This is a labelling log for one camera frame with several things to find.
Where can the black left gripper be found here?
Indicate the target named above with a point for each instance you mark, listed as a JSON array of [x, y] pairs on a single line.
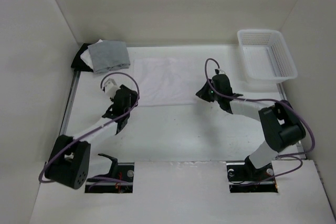
[[133, 98]]

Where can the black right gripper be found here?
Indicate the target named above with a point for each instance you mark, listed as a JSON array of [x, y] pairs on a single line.
[[202, 93]]

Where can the white tank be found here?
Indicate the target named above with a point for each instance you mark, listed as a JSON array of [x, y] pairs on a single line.
[[166, 81], [86, 56]]

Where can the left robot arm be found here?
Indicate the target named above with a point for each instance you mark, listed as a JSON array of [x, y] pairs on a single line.
[[69, 161]]

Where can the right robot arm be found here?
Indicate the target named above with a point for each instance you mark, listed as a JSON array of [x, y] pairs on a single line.
[[281, 127]]

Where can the folded grey tank top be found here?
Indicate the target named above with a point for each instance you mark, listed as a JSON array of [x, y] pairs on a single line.
[[109, 55]]

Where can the folded white tank top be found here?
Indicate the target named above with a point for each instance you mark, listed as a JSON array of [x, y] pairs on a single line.
[[86, 56]]

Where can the folded black tank top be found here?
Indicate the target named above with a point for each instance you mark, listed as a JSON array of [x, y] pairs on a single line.
[[78, 64]]

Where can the white plastic basket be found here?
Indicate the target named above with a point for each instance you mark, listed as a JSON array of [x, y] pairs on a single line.
[[265, 57]]

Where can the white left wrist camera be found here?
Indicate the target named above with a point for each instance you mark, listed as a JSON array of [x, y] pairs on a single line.
[[110, 87]]

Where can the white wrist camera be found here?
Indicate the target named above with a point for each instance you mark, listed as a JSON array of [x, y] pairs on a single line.
[[110, 87], [219, 71]]

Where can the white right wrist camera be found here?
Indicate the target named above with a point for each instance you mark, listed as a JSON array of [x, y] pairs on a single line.
[[219, 71]]

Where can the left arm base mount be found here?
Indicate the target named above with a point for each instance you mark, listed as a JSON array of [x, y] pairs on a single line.
[[108, 176]]

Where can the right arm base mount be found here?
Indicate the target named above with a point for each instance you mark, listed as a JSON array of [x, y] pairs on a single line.
[[242, 181]]

